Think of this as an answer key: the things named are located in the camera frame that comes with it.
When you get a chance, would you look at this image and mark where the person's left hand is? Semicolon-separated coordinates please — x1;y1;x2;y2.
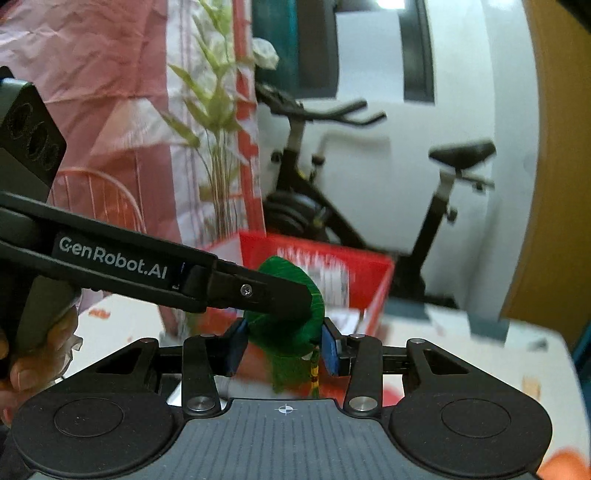
1;306;82;426

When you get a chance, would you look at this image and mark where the red strawberry cardboard box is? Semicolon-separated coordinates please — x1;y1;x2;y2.
208;231;394;335

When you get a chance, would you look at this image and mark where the white patterned tablecloth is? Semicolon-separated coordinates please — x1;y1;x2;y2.
68;294;578;467

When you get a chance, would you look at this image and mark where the black exercise bike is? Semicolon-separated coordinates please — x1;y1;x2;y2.
254;82;498;308

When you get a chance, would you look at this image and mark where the red printed backdrop sheet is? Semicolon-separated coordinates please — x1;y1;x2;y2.
1;1;264;248

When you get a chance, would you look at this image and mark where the orange plate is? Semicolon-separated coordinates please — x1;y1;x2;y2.
537;449;591;480

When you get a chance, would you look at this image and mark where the wooden door frame panel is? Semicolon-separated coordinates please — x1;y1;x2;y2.
503;1;590;346

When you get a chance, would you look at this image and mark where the dark window with frame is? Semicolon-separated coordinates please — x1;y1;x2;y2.
252;1;435;103

